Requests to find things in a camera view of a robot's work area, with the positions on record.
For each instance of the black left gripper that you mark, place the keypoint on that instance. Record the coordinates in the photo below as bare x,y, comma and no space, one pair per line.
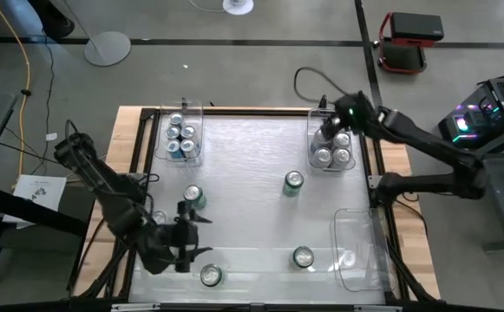
182,238

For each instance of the red and black step stool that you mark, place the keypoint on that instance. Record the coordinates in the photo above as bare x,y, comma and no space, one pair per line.
403,56

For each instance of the small white floor label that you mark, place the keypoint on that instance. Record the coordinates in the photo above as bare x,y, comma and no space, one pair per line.
51,136

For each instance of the black aluminium table frame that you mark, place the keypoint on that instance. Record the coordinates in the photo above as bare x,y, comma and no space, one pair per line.
256,112

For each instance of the clear plastic bin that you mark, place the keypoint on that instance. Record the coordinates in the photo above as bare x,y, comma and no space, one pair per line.
197,156
316,167
360,268

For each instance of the white round fan base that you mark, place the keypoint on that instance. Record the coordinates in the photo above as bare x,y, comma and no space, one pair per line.
237,5

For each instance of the black metal stand frame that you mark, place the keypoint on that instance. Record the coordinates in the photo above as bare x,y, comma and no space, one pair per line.
26,210

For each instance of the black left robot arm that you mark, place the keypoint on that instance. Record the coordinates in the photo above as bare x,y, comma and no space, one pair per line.
113,203

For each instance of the small black frame clamp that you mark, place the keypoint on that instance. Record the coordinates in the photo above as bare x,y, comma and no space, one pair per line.
323,102
184,103

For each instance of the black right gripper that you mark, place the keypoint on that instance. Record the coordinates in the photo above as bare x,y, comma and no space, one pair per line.
355,112

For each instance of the white printed paper sheet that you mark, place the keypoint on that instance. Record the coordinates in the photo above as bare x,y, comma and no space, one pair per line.
39,190

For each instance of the green Sprite can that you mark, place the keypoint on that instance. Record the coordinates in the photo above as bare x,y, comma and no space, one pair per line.
303,256
193,193
293,180
211,275

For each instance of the gray round floor stand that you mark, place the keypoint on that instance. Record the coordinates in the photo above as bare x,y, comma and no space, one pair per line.
107,48

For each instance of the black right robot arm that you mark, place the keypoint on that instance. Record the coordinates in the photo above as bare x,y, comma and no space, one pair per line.
425,143

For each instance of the black bar with silver brackets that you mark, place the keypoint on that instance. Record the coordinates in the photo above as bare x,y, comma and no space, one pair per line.
451,308

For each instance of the white glossy table sheet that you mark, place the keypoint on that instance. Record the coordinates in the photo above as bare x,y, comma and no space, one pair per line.
243,143

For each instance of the person's leg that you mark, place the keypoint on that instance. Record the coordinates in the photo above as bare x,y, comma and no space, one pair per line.
17,11

